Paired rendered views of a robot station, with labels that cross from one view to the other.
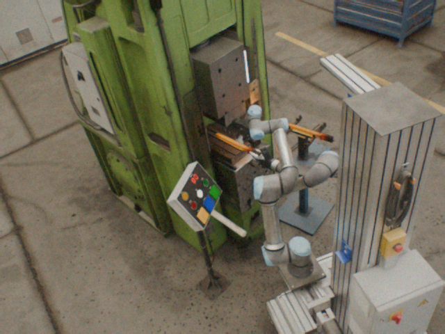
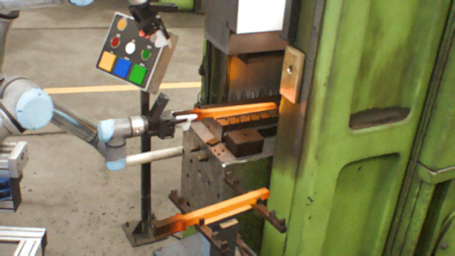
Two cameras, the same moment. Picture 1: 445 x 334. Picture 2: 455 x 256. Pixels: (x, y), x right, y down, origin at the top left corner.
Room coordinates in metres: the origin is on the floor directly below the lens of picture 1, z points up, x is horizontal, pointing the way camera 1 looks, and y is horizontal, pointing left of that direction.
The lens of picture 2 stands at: (2.68, -1.95, 1.92)
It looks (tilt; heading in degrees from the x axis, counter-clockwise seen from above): 29 degrees down; 99
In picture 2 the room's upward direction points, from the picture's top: 5 degrees clockwise
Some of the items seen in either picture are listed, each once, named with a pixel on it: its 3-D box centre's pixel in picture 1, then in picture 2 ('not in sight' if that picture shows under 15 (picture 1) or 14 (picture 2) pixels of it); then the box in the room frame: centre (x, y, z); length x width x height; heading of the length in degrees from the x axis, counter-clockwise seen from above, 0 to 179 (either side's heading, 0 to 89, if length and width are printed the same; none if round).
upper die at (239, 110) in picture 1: (213, 104); (266, 29); (2.49, -0.02, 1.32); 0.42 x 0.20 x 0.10; 38
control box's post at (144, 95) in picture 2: (202, 243); (145, 147); (1.92, 0.24, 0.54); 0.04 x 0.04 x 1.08; 38
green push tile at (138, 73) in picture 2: (213, 192); (138, 74); (1.94, 0.09, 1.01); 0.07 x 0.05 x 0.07; 153
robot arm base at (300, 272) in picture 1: (300, 262); not in sight; (1.40, -0.34, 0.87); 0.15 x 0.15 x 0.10
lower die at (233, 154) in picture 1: (220, 143); (256, 114); (2.49, -0.02, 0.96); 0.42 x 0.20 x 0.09; 38
